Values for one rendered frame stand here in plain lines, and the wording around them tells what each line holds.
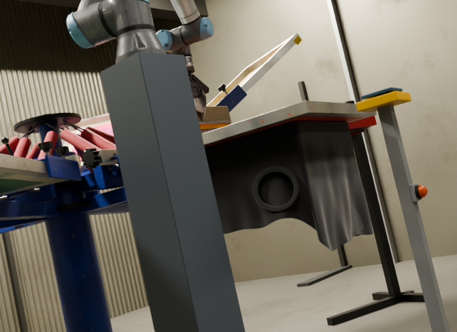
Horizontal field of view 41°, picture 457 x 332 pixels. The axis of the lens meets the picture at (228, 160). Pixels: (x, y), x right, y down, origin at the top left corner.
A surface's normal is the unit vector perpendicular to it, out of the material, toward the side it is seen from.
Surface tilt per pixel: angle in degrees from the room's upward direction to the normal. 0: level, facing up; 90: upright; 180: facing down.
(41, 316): 90
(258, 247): 90
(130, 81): 90
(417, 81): 90
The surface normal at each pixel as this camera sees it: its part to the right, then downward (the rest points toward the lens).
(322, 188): 0.80, -0.15
